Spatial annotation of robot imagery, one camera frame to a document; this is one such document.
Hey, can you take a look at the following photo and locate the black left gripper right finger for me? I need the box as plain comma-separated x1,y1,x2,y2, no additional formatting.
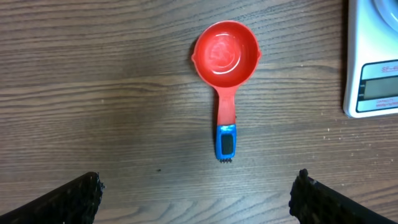
289,169,394,224

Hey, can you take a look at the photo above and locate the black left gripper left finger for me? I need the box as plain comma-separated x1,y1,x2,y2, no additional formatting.
1,172,104,224

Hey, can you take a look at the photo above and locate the red measuring scoop blue handle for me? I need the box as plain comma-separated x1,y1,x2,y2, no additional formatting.
191,21,262,163

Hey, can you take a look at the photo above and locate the white digital kitchen scale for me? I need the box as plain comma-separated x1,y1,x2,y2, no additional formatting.
343,0,397,118

